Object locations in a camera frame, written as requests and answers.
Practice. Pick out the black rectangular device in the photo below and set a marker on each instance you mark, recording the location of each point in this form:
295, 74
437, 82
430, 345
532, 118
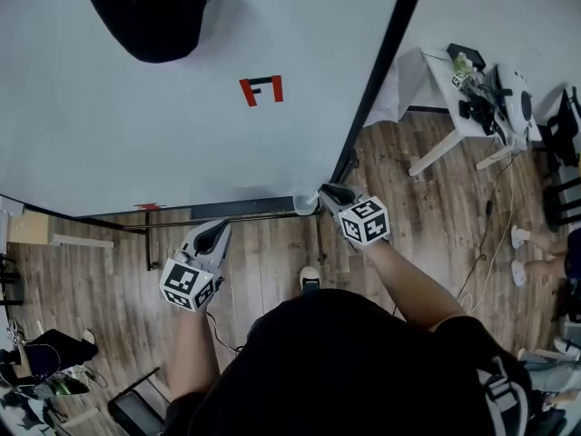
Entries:
467, 55

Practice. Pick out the white table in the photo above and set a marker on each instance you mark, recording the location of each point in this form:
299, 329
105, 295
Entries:
449, 102

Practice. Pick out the person's left forearm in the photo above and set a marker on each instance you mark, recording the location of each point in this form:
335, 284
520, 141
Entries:
193, 357

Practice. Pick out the grey block with black pad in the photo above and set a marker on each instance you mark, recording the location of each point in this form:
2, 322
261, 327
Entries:
145, 16

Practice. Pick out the person's white shoe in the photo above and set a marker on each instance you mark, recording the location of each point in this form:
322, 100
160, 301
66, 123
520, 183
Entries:
518, 273
518, 236
309, 277

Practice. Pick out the person's black shirt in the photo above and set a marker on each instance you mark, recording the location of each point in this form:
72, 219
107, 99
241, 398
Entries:
340, 370

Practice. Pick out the black bag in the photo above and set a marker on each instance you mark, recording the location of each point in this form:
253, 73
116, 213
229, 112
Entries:
50, 352

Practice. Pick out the red and black label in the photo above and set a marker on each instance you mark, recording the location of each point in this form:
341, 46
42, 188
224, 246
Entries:
261, 90

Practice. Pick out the black chair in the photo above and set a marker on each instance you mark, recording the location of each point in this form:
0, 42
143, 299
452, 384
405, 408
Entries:
563, 152

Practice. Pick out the green plant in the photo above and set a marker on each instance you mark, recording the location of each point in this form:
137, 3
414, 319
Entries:
462, 63

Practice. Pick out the white marker pen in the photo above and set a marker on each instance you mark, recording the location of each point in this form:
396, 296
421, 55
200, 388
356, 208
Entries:
312, 198

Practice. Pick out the black device on table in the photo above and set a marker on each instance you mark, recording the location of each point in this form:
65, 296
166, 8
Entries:
476, 114

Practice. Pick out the person's right forearm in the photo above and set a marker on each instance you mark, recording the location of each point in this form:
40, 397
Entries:
408, 284

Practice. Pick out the light wooden side table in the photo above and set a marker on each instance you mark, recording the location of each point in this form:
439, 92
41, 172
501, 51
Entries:
29, 227

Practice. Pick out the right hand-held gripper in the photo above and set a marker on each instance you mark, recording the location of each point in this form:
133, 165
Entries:
365, 220

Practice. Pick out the clear plastic cup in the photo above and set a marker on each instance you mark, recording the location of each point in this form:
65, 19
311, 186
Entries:
302, 206

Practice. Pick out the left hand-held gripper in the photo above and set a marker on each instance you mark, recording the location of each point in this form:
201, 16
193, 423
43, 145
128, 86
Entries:
181, 282

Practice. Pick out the black framed whiteboard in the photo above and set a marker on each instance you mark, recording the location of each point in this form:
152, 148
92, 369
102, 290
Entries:
181, 143

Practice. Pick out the white round device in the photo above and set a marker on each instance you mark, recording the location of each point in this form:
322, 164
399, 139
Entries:
517, 102

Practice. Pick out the black tablet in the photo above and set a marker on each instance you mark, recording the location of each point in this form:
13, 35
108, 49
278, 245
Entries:
136, 413

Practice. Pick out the small black-white tagged block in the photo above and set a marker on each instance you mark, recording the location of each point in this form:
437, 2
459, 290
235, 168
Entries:
459, 81

